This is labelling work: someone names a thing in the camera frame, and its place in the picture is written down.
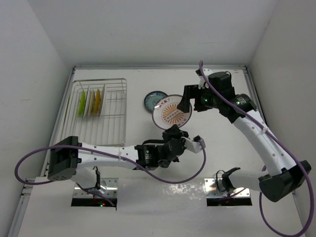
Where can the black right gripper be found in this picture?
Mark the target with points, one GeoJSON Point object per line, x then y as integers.
{"type": "Point", "coordinates": [189, 92]}

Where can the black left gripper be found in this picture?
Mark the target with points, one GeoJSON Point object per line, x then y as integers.
{"type": "Point", "coordinates": [175, 131]}

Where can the white plate orange sunburst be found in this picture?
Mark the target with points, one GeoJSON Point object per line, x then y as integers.
{"type": "Point", "coordinates": [165, 113]}

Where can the teal blue patterned plate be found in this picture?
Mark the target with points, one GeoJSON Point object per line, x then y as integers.
{"type": "Point", "coordinates": [152, 98]}

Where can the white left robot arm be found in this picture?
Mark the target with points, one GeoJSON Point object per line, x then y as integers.
{"type": "Point", "coordinates": [72, 160]}

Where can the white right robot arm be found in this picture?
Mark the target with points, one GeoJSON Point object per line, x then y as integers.
{"type": "Point", "coordinates": [215, 91]}

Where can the plain white plate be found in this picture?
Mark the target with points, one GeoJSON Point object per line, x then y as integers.
{"type": "Point", "coordinates": [102, 99]}

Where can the yellow plate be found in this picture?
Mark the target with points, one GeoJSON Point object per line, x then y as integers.
{"type": "Point", "coordinates": [97, 102]}

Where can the beige plate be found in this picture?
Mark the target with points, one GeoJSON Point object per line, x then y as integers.
{"type": "Point", "coordinates": [91, 103]}

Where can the large white plate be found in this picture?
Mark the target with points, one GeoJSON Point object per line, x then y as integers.
{"type": "Point", "coordinates": [87, 102]}

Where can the lime green plate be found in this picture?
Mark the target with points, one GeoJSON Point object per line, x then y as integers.
{"type": "Point", "coordinates": [82, 103]}

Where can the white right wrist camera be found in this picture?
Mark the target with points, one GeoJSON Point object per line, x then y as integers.
{"type": "Point", "coordinates": [202, 82]}

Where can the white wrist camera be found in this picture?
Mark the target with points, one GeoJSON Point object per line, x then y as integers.
{"type": "Point", "coordinates": [202, 82]}
{"type": "Point", "coordinates": [196, 145]}

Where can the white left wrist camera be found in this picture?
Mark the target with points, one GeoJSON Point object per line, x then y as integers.
{"type": "Point", "coordinates": [196, 145]}

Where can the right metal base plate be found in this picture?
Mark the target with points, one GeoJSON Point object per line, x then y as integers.
{"type": "Point", "coordinates": [212, 191]}

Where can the metal base plate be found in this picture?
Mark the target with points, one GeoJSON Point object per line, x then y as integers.
{"type": "Point", "coordinates": [109, 189]}
{"type": "Point", "coordinates": [212, 191]}

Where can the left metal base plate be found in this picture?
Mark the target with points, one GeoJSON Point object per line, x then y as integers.
{"type": "Point", "coordinates": [109, 189]}

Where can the metal wire dish rack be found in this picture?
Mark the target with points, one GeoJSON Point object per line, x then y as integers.
{"type": "Point", "coordinates": [109, 129]}

